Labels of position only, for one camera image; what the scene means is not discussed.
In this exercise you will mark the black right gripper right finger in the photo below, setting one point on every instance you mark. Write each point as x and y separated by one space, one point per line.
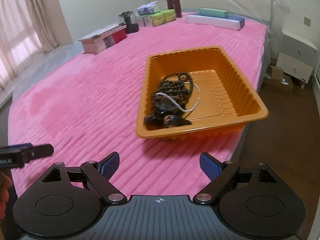
252 202

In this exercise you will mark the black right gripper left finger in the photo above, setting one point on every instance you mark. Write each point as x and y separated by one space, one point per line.
66 201

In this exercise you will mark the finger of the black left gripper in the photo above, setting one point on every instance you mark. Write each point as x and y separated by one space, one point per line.
31 152

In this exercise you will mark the orange plastic tray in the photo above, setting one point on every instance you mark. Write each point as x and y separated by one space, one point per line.
223 99

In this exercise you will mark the pink wooden jewelry box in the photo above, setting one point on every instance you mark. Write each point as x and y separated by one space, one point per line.
101 39

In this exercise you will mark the person's left hand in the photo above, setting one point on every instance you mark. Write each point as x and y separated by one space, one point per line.
6 184

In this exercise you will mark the pink fleece blanket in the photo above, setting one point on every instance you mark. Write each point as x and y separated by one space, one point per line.
87 108

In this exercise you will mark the beige curtain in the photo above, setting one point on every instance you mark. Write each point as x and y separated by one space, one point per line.
25 34

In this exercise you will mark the cardboard box on floor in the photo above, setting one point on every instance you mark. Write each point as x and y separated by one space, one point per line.
275 77

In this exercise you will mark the white grey nightstand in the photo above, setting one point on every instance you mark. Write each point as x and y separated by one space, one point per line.
298 57

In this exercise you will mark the green tissue box pack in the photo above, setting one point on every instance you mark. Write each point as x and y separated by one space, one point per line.
156 19

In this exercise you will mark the blue and white flat box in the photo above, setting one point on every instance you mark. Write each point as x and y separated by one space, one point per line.
230 22

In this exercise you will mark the white tissue packet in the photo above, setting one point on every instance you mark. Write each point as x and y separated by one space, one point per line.
150 8

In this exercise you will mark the green rectangular box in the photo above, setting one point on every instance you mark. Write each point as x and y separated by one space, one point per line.
214 12

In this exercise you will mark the dark maroon box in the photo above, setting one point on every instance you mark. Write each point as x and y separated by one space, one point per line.
176 5

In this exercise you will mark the wall power socket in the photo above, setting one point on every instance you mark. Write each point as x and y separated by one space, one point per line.
307 21

